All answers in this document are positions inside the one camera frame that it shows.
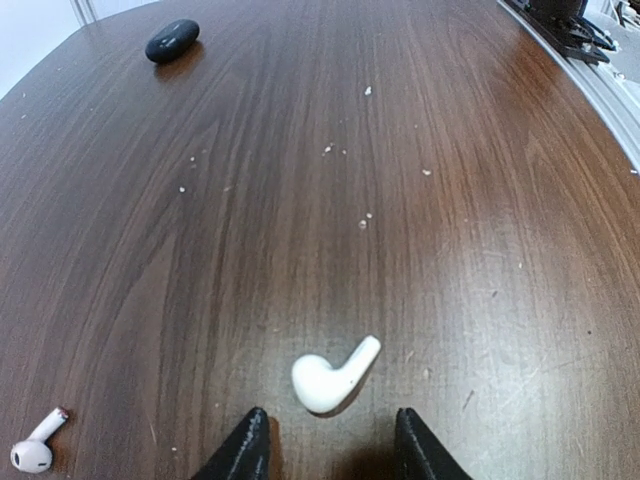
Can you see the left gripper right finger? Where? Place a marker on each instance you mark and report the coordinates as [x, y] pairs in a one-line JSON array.
[[418, 452]]

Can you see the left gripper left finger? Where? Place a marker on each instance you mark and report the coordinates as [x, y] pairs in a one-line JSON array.
[[244, 454]]

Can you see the black earbud charging case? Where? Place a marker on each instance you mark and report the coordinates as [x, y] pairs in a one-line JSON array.
[[172, 41]]

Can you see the white earbud lower middle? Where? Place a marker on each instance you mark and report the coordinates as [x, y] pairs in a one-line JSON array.
[[321, 388]]

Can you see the white earbud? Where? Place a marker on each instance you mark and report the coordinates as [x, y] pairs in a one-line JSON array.
[[32, 455], [321, 388]]

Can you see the white earbud lower left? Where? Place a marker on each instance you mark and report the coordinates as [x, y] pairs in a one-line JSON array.
[[32, 455]]

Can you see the front aluminium rail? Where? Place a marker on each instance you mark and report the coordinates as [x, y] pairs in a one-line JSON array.
[[610, 94]]

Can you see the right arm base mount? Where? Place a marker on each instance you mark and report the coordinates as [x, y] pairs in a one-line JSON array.
[[563, 26]]

